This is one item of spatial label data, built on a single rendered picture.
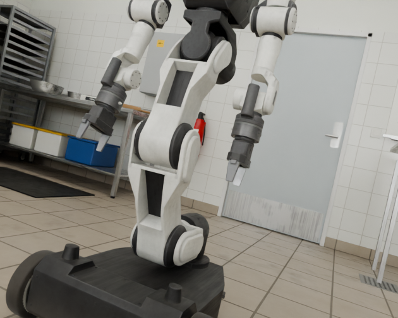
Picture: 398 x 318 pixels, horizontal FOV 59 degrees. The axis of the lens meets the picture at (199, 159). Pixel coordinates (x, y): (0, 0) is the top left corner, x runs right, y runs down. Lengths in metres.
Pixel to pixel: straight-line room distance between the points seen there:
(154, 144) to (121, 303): 0.43
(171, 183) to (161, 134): 0.15
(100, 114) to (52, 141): 3.01
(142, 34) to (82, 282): 0.82
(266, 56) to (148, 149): 0.45
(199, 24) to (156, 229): 0.66
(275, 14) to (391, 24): 2.84
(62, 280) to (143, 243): 0.27
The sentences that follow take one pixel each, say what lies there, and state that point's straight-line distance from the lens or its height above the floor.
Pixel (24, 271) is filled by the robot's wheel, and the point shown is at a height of 0.16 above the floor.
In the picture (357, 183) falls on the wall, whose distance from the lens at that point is 3.60.
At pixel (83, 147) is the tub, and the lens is 3.88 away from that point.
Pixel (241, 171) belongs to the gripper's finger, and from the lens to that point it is 1.11.
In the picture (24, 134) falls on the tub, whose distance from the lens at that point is 4.48.
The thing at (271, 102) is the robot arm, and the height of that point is 0.79.
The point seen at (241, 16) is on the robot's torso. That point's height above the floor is 1.08.
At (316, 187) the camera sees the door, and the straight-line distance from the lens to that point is 3.63.
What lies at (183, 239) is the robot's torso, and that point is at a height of 0.32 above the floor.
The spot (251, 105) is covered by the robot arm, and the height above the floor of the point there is 0.77.
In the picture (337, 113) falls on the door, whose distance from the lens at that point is 3.70.
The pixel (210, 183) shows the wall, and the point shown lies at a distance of 3.82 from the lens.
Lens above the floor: 0.60
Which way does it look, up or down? 1 degrees down
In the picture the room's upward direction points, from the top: 13 degrees clockwise
